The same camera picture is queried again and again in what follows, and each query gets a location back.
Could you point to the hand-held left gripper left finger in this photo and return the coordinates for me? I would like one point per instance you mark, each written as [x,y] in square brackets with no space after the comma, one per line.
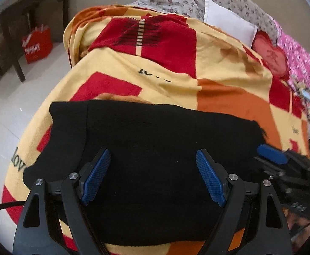
[96,180]

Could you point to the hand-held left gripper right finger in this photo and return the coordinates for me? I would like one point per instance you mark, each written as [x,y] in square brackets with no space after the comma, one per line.
[210,180]

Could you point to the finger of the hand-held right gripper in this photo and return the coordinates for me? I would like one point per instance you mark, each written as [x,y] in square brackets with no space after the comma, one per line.
[273,153]
[270,168]

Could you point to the black pants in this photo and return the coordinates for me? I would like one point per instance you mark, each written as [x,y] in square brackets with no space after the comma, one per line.
[149,138]

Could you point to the pink printed blanket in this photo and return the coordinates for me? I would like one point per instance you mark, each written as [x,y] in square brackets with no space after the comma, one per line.
[300,66]

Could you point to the red heart pillow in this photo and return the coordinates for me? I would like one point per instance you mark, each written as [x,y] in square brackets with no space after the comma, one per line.
[273,55]

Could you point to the red yellow printed blanket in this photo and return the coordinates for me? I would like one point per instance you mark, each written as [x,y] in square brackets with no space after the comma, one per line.
[218,58]

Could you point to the white pillow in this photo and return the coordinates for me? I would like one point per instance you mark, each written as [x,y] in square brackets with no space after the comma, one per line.
[229,21]

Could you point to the red shopping bag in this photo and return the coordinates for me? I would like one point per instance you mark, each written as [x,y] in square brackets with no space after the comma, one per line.
[37,45]

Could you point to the large floral quilt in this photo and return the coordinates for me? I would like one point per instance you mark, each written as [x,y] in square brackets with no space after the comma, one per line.
[237,0]

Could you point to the dark wooden table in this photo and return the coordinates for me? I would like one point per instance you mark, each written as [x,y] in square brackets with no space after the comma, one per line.
[11,10]

